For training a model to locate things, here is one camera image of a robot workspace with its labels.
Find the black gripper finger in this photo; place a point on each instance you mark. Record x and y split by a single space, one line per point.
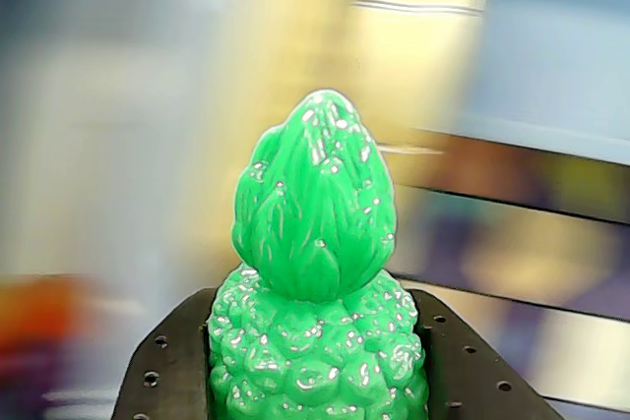
467 366
172 366

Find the green toy pineapple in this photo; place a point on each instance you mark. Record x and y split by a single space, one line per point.
315 292

